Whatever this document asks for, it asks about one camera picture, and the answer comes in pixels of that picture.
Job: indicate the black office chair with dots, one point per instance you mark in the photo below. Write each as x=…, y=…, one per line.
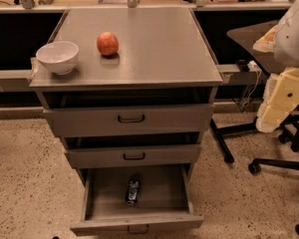
x=272, y=170

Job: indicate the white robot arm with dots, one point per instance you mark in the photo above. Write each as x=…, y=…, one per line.
x=283, y=39

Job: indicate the red apple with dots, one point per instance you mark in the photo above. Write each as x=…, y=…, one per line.
x=107, y=43

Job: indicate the grey drawer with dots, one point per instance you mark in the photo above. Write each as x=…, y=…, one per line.
x=163, y=201
x=112, y=121
x=133, y=156

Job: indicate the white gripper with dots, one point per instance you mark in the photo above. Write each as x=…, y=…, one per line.
x=293, y=39

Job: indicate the middle grey drawer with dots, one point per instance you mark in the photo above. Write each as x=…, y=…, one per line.
x=133, y=156

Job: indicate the grey drawer cabinet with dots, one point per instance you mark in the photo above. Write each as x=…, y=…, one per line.
x=162, y=61

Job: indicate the top grey drawer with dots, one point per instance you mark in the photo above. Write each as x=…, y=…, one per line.
x=112, y=121

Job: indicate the blue pepsi can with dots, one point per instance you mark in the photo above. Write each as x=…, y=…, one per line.
x=133, y=192

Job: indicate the dark side table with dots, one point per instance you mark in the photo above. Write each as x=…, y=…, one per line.
x=247, y=37

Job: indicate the white bowl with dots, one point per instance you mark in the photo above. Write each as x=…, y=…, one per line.
x=59, y=57

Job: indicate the bottom grey drawer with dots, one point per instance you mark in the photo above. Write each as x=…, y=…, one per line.
x=163, y=201

